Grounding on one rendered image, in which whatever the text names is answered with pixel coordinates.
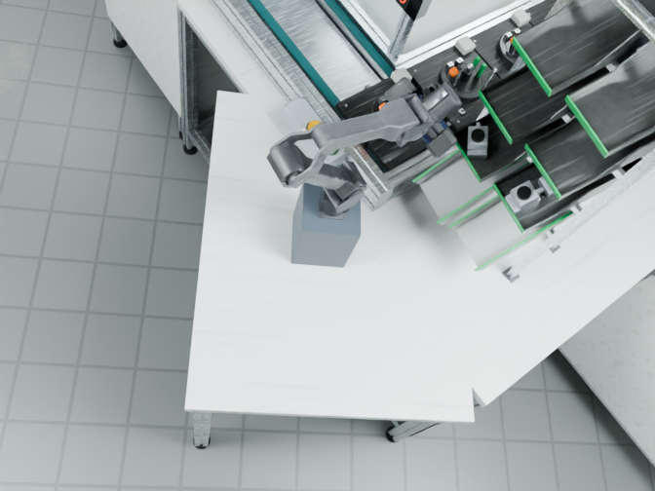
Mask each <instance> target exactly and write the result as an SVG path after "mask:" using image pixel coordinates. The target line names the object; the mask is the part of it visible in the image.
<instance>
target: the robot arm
mask: <svg viewBox="0 0 655 491"><path fill-rule="evenodd" d="M422 93H423V94H424V95H422V94H421V93H420V92H419V91H418V90H416V89H415V87H414V85H413V84H412V83H411V82H410V80H409V79H408V78H407V77H403V78H401V80H399V81H398V82H397V83H396V84H395V85H394V86H393V87H392V88H390V89H389V90H388V91H387V92H386V93H385V97H386V98H387V100H388V101H389V102H387V103H385V104H384V105H383V106H382V108H381V109H380V110H379V111H378V112H375V113H372V114H367V115H364V116H360V117H356V118H351V119H347V120H343V121H339V122H335V123H330V124H327V123H326V122H321V123H320V124H318V125H316V126H314V127H313V128H312V129H310V130H309V131H306V132H291V133H289V134H288V135H287V136H285V137H284V138H282V139H281V140H280V141H278V142H277V143H275V144H274V145H273V146H272V147H271V148H270V153H269V154H268V156H267V157H266V158H267V160H268V162H269V163H270V165H271V167H272V169H273V171H274V172H275V174H276V175H277V177H278V178H279V180H280V182H281V184H282V185H283V187H285V188H297V187H299V186H300V185H301V184H303V183H304V182H305V183H309V184H313V185H317V186H321V187H323V188H324V190H323V193H320V194H319V217H320V218H327V219H337V220H345V219H346V212H348V211H349V209H350V208H351V207H353V206H355V205H356V203H357V202H358V201H359V200H360V199H361V198H362V197H363V196H364V194H365V193H364V191H365V190H366V186H367V184H366V182H365V180H364V178H363V177H362V175H361V173H360V172H359V170H358V168H357V167H356V165H355V164H354V162H349V161H347V160H346V161H345V162H344V163H341V164H340V165H337V166H336V167H335V166H332V165H329V164H326V163H324V161H325V159H326V158H327V156H329V155H330V154H331V153H333V152H334V151H335V150H337V149H340V148H343V147H347V146H351V145H355V144H359V143H362V142H366V141H370V140H374V139H376V138H383V139H386V140H389V141H396V142H397V144H398V145H399V146H400V147H402V146H403V145H405V144H406V143H407V142H408V141H413V140H417V139H419V138H421V137H422V138H423V140H424V141H425V142H426V143H427V145H426V147H427V149H428V150H429V151H430V152H431V154H432V155H433V156H434V157H435V158H439V157H440V156H441V155H442V154H444V153H445V152H446V151H447V150H449V149H450V148H451V147H453V146H454V145H455V144H456V143H457V138H456V136H455V135H454V134H453V133H452V131H451V130H450V129H449V128H448V127H447V125H446V124H445V123H444V122H443V119H444V118H445V117H447V116H448V115H449V114H450V113H452V112H453V111H454V110H455V109H457V108H458V107H459V106H460V105H462V102H461V100H460V98H459V97H458V95H457V94H456V92H455V91H454V90H453V89H452V88H451V86H450V85H449V84H448V83H446V82H444V83H443V84H441V85H440V84H439V82H438V83H437V84H435V83H434V82H431V83H430V84H429V85H428V86H427V87H426V88H425V89H424V90H423V91H422ZM306 139H313V140H314V142H315V143H316V145H317V147H318V148H319V151H318V152H317V154H316V156H315V158H314V159H311V158H308V157H306V156H305V154H304V153H303V152H302V151H301V150H300V149H299V147H298V146H296V145H295V144H294V143H295V142H296V141H298V140H306Z"/></svg>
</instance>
